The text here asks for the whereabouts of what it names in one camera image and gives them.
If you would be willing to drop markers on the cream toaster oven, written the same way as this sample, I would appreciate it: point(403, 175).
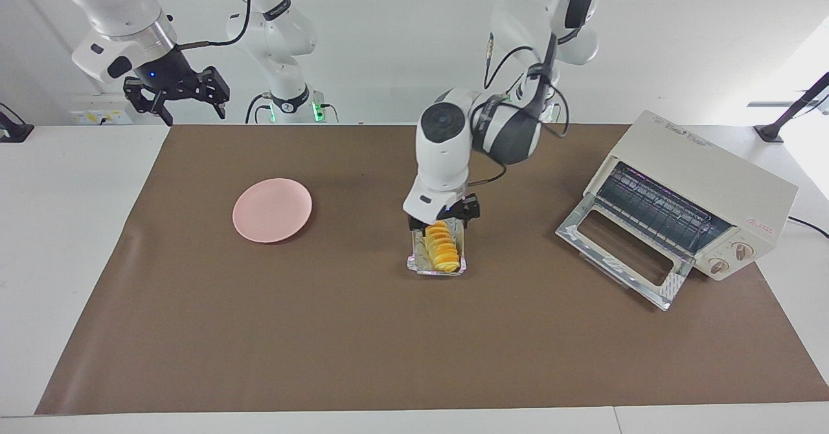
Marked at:
point(699, 168)

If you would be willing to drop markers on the pink round plate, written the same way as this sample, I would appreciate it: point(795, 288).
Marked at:
point(272, 210)

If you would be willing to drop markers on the black angled camera stand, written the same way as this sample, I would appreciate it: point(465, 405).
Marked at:
point(787, 116)

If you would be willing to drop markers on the black clamp stand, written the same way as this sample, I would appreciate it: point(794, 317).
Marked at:
point(13, 129)

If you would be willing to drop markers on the aluminium foil tray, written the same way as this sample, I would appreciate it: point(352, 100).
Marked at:
point(418, 262)

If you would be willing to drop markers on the brown table mat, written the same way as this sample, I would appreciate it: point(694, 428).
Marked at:
point(421, 343)

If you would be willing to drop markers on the golden bread roll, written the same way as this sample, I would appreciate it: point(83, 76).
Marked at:
point(443, 249)

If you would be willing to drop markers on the glass oven door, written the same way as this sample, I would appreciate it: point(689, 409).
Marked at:
point(583, 230)

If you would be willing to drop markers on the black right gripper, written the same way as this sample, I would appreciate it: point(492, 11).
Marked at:
point(165, 71)

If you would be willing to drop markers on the beige oven knob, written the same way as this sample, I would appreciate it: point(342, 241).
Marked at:
point(742, 251)
point(719, 266)

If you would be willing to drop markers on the white wall socket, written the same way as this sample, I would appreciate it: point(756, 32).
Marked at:
point(103, 107)

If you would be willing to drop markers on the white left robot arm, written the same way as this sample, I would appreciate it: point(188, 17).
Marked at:
point(518, 129)

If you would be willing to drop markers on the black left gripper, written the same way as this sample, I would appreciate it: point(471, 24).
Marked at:
point(453, 208)

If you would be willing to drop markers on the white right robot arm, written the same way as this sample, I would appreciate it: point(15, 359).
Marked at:
point(110, 6)

